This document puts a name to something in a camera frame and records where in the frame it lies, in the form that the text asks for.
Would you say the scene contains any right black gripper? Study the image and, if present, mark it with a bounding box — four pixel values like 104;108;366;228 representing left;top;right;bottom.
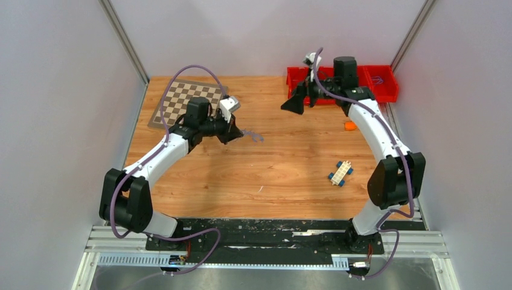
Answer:
281;68;339;115

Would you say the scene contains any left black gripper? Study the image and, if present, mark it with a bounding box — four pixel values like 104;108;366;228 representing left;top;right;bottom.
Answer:
199;109;243;145

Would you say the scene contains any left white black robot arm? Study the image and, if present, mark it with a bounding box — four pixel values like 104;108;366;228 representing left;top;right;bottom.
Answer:
99;95;243;250

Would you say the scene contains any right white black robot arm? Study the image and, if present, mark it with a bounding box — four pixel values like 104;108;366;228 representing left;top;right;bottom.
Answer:
281;53;426;253

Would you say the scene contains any red bin far left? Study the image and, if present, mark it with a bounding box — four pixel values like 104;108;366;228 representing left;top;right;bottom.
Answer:
286;67;319;106

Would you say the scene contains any red bin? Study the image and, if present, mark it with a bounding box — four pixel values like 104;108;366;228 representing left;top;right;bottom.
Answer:
365;65;399;103
356;65;373;90
286;67;319;106

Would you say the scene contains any orange plastic piece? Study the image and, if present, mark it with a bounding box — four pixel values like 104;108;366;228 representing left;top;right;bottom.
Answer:
344;121;357;131

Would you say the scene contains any wooden chessboard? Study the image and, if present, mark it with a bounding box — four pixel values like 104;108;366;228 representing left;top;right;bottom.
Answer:
148;79;223;129

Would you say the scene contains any white blue toy block car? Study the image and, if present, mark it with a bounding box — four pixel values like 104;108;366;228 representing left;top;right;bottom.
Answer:
328;161;353;187

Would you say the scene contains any red bin far right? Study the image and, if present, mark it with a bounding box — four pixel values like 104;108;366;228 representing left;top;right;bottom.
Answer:
365;65;399;103

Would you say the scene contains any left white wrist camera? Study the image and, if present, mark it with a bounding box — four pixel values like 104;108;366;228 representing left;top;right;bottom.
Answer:
219;96;240;123

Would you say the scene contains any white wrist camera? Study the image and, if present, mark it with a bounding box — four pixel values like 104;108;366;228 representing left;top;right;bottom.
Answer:
219;96;240;123
302;52;321;82

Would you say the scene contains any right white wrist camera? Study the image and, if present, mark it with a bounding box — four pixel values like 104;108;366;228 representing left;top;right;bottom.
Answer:
302;52;321;82

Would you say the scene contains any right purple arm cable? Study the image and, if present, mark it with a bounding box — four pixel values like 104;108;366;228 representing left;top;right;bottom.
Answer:
312;47;415;280

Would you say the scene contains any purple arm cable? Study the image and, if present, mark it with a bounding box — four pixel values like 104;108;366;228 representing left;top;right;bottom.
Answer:
312;47;415;280
109;65;229;277

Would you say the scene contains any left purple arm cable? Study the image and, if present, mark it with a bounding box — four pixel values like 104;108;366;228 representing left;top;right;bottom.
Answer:
109;65;229;277

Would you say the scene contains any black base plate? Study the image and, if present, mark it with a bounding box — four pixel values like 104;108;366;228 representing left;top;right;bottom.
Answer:
142;218;385;265

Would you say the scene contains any aluminium frame rail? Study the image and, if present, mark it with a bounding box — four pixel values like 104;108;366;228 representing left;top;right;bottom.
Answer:
72;225;461;290

